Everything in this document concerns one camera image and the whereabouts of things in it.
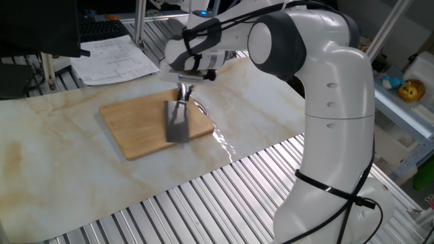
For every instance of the blue toy figure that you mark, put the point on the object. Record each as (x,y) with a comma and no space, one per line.
(393,82)

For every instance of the short aluminium profile post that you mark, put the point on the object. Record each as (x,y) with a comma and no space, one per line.
(48,71)

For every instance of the aluminium frame post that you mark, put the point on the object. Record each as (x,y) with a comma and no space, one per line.
(139,23)

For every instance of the printed paper sheets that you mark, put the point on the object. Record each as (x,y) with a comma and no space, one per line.
(113,61)

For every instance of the black keyboard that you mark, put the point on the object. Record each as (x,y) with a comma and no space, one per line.
(101,30)

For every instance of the orange small object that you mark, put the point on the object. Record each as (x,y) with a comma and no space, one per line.
(112,17)

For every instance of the slanted aluminium profile post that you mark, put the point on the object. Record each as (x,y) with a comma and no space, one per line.
(390,27)

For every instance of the black box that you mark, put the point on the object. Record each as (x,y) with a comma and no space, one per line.
(13,81)

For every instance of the black monitor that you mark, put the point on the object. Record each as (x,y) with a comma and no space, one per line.
(37,27)

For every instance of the green box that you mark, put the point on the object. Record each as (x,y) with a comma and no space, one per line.
(424,178)

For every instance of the marble pattern table mat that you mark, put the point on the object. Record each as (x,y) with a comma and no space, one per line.
(68,152)

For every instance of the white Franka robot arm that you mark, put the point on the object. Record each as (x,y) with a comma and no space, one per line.
(335,101)

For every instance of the yellow toy figure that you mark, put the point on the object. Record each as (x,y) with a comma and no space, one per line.
(412,91)

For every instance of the grey metal shelf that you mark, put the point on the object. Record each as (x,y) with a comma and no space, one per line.
(407,118)

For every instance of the steel cleaver knife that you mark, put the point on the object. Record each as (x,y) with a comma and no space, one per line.
(177,125)

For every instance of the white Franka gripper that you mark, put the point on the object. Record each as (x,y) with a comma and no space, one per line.
(169,76)

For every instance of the wooden cutting board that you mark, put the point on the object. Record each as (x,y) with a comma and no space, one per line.
(135,125)

